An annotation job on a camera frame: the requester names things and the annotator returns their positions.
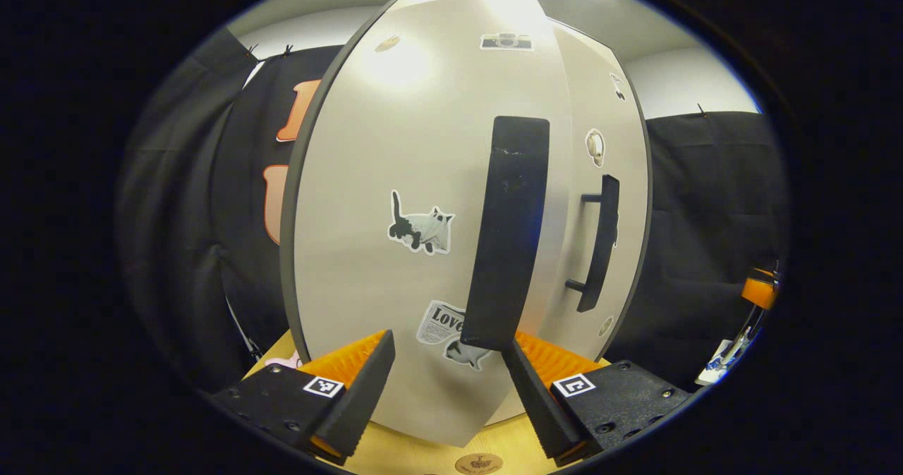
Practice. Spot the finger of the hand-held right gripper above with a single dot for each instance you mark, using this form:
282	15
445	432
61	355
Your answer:
758	291

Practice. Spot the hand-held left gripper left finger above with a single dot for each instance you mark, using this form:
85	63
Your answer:
360	408

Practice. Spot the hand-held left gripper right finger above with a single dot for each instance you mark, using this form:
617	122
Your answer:
540	408

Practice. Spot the white cabinet door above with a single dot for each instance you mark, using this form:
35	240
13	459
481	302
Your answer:
600	108
367	178

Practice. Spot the round brown coaster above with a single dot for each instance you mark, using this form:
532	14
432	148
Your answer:
478	464

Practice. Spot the pink plush toy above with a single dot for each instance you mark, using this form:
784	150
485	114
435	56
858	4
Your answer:
286	362

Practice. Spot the black backdrop cloth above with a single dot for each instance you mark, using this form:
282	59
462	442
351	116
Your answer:
705	193

